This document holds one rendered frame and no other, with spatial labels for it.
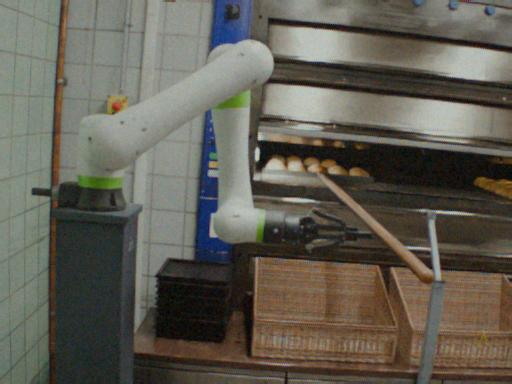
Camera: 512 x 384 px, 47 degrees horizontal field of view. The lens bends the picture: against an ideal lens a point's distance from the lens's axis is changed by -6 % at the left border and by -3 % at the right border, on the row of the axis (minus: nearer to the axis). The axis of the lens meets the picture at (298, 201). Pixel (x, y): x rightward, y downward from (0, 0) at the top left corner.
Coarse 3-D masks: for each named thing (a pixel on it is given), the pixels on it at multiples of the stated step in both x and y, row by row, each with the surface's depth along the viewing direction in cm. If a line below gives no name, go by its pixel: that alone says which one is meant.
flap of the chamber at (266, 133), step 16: (272, 128) 247; (288, 128) 248; (320, 144) 265; (336, 144) 262; (352, 144) 259; (368, 144) 255; (384, 144) 252; (400, 144) 250; (416, 144) 251; (432, 144) 251; (448, 144) 252; (480, 160) 270; (496, 160) 266
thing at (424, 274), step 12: (324, 180) 275; (336, 192) 240; (348, 204) 213; (360, 216) 191; (372, 228) 174; (384, 228) 168; (384, 240) 159; (396, 240) 154; (396, 252) 146; (408, 252) 141; (408, 264) 135; (420, 264) 131; (420, 276) 126; (432, 276) 125
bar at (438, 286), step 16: (336, 208) 230; (368, 208) 231; (384, 208) 231; (400, 208) 232; (416, 208) 232; (432, 224) 231; (432, 240) 226; (432, 256) 223; (432, 288) 215; (432, 304) 214; (432, 320) 215; (432, 336) 216; (432, 352) 217
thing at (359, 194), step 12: (276, 192) 266; (288, 192) 266; (300, 192) 266; (312, 192) 267; (324, 192) 267; (348, 192) 267; (360, 192) 268; (372, 192) 268; (384, 192) 269; (396, 192) 273; (420, 204) 270; (432, 204) 270; (444, 204) 270; (456, 204) 271; (468, 204) 271; (480, 204) 271; (492, 204) 271; (504, 204) 272
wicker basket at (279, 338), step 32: (256, 288) 242; (288, 288) 266; (320, 288) 267; (352, 288) 268; (384, 288) 252; (256, 320) 222; (288, 320) 264; (352, 320) 267; (384, 320) 247; (256, 352) 224; (288, 352) 225; (320, 352) 226; (352, 352) 227; (384, 352) 228
